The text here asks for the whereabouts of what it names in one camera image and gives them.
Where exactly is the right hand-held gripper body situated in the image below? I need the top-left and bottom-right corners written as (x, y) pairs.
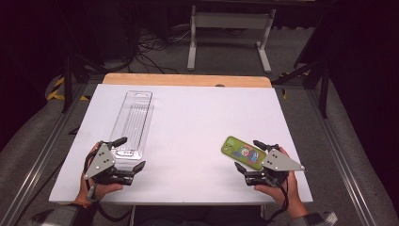
top-left (244, 143), bottom-right (306, 188)

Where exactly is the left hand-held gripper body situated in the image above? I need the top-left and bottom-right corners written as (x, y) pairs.
top-left (83, 140), bottom-right (135, 186)

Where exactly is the green phone case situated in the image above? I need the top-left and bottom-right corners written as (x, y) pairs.
top-left (220, 136), bottom-right (267, 172)

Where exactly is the clear plastic tray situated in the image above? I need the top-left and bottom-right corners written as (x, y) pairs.
top-left (109, 89), bottom-right (155, 162)

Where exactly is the person's left hand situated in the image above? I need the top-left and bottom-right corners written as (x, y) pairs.
top-left (73, 141), bottom-right (124, 207)

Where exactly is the person's right hand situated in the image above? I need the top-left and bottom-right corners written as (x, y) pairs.
top-left (253, 170), bottom-right (310, 219)

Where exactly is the black metal stand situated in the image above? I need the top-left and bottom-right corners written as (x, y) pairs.
top-left (60, 46), bottom-right (108, 114)
top-left (272, 18), bottom-right (331, 120)

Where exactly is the yellow black hazard tape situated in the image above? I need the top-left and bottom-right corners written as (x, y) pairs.
top-left (46, 76), bottom-right (90, 102)

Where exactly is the white metal stand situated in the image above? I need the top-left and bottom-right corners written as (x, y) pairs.
top-left (186, 4), bottom-right (277, 74)

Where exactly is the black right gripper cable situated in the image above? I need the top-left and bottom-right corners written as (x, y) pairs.
top-left (266, 175), bottom-right (290, 224)

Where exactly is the aluminium floor rail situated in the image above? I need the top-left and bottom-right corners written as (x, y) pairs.
top-left (0, 84), bottom-right (92, 226)
top-left (305, 89), bottom-right (379, 226)

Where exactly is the bundle of black floor cables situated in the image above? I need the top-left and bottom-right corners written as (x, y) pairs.
top-left (125, 27), bottom-right (192, 75)

